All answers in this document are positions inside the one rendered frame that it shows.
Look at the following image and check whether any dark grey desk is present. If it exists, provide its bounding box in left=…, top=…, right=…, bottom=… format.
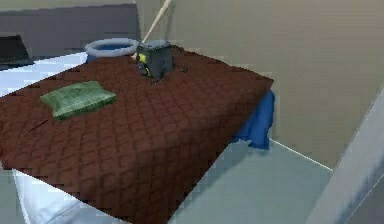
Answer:
left=0, top=3, right=142, bottom=62

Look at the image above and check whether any black laptop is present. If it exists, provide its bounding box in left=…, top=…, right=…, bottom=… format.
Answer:
left=0, top=34, right=36, bottom=72

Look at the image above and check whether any green pillow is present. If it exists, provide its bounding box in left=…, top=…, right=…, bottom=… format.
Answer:
left=39, top=80, right=118, bottom=122

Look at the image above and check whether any blue round bin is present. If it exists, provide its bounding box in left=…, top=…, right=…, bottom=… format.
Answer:
left=84, top=37, right=140, bottom=64

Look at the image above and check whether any bed with brown quilt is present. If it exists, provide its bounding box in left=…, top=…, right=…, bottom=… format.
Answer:
left=0, top=46, right=277, bottom=224

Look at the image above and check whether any wooden baseball bat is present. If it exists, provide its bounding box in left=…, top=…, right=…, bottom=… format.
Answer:
left=131, top=0, right=174, bottom=62

